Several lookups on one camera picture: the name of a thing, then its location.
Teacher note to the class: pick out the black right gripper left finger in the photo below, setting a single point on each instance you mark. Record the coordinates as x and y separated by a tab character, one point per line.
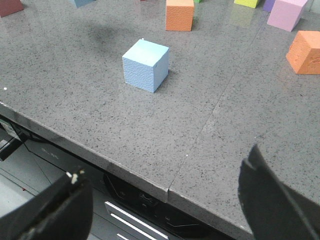
63	211

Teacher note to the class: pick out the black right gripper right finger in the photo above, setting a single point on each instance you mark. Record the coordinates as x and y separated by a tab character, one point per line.
273	210

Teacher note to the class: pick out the light blue foam cube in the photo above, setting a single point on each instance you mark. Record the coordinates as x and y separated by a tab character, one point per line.
146	65
81	3

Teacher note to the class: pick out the orange foam cube right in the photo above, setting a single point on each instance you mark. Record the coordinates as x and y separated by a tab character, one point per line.
304	53

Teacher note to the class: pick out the orange foam cube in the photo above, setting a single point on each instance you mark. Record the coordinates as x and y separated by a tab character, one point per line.
304	53
179	15

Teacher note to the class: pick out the pink foam cube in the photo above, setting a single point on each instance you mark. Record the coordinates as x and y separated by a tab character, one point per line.
285	14

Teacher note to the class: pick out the purple foam cube back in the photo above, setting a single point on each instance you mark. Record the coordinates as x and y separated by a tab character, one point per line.
268	5

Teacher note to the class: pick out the yellow foam cube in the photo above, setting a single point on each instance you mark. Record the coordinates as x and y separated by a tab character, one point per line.
248	3

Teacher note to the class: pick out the red foam cube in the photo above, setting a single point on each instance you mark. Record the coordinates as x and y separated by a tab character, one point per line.
8	7

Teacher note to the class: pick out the orange foam cube centre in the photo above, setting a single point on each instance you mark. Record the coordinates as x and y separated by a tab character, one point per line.
179	15

